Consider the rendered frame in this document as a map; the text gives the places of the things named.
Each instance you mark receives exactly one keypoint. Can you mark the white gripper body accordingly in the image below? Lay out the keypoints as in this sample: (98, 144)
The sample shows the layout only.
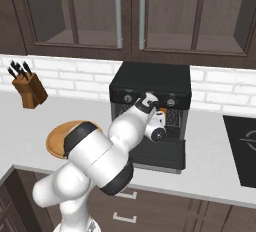
(152, 97)

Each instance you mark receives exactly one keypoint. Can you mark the dark brown wall cupboard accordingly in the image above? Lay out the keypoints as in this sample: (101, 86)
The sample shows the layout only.
(8, 16)

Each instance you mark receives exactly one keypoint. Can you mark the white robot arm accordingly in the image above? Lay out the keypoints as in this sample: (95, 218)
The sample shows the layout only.
(96, 156)

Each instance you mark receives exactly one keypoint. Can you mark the dark brown base cupboard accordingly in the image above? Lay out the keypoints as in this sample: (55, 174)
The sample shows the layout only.
(20, 196)

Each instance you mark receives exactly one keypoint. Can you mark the round toaster oven knob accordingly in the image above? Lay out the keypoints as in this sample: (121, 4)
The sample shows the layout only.
(128, 98)
(171, 102)

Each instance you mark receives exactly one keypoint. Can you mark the dark brown drawer front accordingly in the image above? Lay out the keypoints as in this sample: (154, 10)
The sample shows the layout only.
(156, 221)
(160, 199)

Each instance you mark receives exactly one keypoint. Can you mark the wooden knife block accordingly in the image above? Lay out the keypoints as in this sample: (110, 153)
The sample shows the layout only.
(31, 92)

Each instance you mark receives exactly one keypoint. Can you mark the black hob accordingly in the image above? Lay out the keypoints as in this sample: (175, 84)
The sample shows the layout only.
(243, 149)

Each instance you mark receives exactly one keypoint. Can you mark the black toaster oven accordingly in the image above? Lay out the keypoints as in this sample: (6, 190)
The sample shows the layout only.
(151, 76)

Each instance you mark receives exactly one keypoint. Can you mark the black toaster oven door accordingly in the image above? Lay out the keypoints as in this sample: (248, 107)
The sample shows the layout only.
(160, 154)

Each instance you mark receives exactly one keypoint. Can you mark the dark glass cupboard door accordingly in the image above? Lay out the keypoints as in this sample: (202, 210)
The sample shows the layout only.
(83, 12)
(200, 12)

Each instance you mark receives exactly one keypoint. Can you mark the round wooden plate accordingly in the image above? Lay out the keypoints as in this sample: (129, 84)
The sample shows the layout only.
(56, 141)

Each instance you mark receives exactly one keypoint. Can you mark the small orange object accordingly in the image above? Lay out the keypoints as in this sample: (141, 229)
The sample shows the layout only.
(162, 110)

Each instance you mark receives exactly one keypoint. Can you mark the dark brown base cupboard door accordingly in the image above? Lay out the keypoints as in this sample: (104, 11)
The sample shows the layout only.
(226, 219)

